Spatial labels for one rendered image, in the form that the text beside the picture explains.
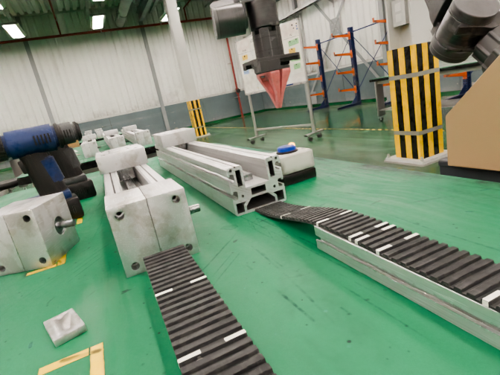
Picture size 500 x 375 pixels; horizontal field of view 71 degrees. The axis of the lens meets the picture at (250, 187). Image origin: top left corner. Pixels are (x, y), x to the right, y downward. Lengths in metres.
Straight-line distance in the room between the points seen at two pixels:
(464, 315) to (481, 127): 0.42
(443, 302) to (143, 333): 0.26
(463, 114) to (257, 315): 0.50
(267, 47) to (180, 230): 0.40
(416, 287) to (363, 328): 0.06
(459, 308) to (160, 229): 0.34
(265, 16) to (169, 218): 0.43
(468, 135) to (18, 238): 0.74
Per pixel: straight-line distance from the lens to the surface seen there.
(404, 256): 0.34
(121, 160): 0.87
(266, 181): 0.61
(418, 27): 3.77
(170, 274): 0.39
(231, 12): 0.73
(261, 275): 0.40
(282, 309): 0.34
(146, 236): 0.48
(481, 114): 0.68
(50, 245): 0.64
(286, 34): 6.29
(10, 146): 0.88
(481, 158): 0.69
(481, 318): 0.30
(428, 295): 0.34
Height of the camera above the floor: 0.98
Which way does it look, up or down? 15 degrees down
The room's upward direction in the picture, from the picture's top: 12 degrees counter-clockwise
